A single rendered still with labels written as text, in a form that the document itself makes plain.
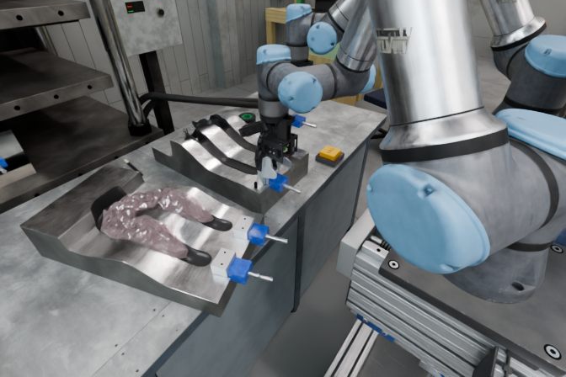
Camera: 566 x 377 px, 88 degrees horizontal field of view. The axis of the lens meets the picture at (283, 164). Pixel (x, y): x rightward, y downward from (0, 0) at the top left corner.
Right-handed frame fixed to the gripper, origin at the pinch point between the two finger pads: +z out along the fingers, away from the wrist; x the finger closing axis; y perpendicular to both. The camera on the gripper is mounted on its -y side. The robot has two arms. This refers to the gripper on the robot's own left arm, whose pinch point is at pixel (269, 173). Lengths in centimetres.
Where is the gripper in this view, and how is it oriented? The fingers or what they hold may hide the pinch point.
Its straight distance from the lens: 84.8
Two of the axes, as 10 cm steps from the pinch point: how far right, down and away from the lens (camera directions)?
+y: 8.2, 3.4, -4.6
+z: -0.1, 8.2, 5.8
